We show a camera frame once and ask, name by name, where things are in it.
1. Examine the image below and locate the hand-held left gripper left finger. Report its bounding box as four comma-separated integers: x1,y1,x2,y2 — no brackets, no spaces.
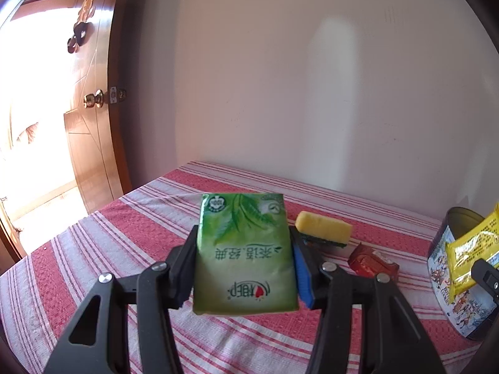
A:
43,224,199,374

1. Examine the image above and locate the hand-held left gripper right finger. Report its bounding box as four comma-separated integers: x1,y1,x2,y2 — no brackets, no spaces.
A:
288,228,449,374

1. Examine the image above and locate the blue round cookie tin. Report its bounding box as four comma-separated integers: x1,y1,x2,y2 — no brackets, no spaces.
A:
427,206,499,341

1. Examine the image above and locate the green tissue pack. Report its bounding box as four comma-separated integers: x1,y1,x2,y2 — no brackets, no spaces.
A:
193,193,300,315

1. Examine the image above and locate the brass door knob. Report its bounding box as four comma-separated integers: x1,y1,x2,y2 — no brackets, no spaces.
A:
83,89,105,110

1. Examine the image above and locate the brown wooden door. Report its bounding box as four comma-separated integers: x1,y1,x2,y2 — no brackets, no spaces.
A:
62,0,133,216

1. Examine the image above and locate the dark hanging door ornament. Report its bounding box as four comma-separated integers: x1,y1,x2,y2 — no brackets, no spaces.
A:
67,0,97,54

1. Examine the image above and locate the yellow snack packet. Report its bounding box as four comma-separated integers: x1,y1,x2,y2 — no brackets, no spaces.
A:
445,203,499,305

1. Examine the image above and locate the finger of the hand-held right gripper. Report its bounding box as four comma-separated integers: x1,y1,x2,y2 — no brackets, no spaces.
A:
471,258,499,306

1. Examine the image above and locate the red snack packet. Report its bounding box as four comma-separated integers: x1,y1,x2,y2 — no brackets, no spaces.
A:
348,242,400,283

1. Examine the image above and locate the yellow sponge green scouring pad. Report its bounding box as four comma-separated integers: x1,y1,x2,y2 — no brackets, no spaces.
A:
295,211,353,249

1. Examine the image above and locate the red white striped tablecloth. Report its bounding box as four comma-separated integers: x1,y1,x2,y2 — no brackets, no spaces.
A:
0,161,499,374

